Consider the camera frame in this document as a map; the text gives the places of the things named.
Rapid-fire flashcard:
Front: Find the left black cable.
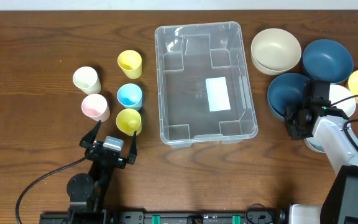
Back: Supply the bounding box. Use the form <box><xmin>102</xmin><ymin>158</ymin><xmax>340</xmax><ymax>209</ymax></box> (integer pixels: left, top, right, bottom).
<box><xmin>15</xmin><ymin>156</ymin><xmax>88</xmax><ymax>224</ymax></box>

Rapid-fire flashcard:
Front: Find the beige bowl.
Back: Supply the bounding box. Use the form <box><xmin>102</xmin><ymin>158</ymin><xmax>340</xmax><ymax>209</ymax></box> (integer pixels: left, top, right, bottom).
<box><xmin>251</xmin><ymin>28</ymin><xmax>302</xmax><ymax>75</ymax></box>

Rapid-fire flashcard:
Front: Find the pink cup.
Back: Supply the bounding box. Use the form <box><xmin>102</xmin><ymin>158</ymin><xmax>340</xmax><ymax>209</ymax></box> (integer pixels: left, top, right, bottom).
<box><xmin>81</xmin><ymin>94</ymin><xmax>110</xmax><ymax>122</ymax></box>

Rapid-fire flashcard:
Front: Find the white label in container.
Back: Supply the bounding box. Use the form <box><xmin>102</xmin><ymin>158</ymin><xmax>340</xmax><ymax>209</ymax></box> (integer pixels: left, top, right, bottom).
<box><xmin>206</xmin><ymin>77</ymin><xmax>231</xmax><ymax>112</ymax></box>

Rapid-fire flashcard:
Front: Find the light blue bowl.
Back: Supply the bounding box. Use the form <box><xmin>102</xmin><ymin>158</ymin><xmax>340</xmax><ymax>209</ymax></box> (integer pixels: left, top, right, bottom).
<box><xmin>304</xmin><ymin>137</ymin><xmax>325</xmax><ymax>153</ymax></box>

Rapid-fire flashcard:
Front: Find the right black cable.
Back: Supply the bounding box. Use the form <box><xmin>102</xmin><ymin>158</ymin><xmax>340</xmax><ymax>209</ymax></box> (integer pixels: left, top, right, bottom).
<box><xmin>330</xmin><ymin>93</ymin><xmax>358</xmax><ymax>175</ymax></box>

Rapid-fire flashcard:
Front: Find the yellow cup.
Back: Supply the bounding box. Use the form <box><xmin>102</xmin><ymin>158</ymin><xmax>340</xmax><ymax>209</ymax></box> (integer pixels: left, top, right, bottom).
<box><xmin>117</xmin><ymin>50</ymin><xmax>142</xmax><ymax>79</ymax></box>
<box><xmin>116</xmin><ymin>108</ymin><xmax>142</xmax><ymax>136</ymax></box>

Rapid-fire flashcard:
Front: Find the dark blue bowl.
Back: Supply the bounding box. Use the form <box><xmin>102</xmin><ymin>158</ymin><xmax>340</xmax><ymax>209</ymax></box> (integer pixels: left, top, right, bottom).
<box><xmin>267</xmin><ymin>73</ymin><xmax>310</xmax><ymax>121</ymax></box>
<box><xmin>301</xmin><ymin>39</ymin><xmax>354</xmax><ymax>83</ymax></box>

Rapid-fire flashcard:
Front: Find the black cable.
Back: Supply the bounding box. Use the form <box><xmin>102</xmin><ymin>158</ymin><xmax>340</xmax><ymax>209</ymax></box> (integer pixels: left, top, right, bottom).
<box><xmin>15</xmin><ymin>156</ymin><xmax>88</xmax><ymax>224</ymax></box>
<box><xmin>330</xmin><ymin>93</ymin><xmax>358</xmax><ymax>175</ymax></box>

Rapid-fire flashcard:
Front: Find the white bowl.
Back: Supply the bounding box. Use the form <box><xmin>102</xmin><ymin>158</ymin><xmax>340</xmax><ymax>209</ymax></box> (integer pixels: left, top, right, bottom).
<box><xmin>328</xmin><ymin>84</ymin><xmax>357</xmax><ymax>118</ymax></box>

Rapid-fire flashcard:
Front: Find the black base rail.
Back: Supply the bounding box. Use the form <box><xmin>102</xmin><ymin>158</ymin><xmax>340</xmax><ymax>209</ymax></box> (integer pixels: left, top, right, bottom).
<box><xmin>39</xmin><ymin>208</ymin><xmax>288</xmax><ymax>224</ymax></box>

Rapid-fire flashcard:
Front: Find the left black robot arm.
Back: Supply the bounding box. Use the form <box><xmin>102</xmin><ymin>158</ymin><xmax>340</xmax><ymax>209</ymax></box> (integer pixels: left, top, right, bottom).
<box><xmin>67</xmin><ymin>121</ymin><xmax>138</xmax><ymax>213</ymax></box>

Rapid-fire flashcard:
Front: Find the light blue cup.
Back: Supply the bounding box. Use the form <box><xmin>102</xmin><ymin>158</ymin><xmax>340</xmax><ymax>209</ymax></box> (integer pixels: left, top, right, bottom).
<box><xmin>117</xmin><ymin>83</ymin><xmax>143</xmax><ymax>111</ymax></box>

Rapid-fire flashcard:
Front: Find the yellow cup far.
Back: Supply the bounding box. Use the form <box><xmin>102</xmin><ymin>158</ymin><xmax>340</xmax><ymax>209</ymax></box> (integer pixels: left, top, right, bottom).
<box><xmin>117</xmin><ymin>50</ymin><xmax>142</xmax><ymax>79</ymax></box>

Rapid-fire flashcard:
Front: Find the cream white cup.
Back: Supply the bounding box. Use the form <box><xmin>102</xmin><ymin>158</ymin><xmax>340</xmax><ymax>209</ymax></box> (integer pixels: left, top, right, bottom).
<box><xmin>73</xmin><ymin>67</ymin><xmax>101</xmax><ymax>95</ymax></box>

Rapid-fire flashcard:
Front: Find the clear plastic storage container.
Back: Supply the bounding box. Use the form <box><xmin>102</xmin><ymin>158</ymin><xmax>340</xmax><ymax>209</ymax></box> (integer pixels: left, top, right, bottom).
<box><xmin>155</xmin><ymin>21</ymin><xmax>259</xmax><ymax>148</ymax></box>

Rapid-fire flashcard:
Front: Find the yellow cup near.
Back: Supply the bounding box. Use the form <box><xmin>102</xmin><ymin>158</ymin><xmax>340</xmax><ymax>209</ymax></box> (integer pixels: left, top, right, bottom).
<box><xmin>116</xmin><ymin>108</ymin><xmax>142</xmax><ymax>136</ymax></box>

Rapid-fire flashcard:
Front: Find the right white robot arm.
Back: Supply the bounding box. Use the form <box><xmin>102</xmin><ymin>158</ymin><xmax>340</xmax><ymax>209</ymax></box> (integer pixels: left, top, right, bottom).
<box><xmin>285</xmin><ymin>80</ymin><xmax>358</xmax><ymax>224</ymax></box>

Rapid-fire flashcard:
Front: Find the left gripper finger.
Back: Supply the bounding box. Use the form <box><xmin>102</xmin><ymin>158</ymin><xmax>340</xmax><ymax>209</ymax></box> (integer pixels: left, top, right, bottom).
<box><xmin>127</xmin><ymin>131</ymin><xmax>137</xmax><ymax>164</ymax></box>
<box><xmin>80</xmin><ymin>120</ymin><xmax>102</xmax><ymax>148</ymax></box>

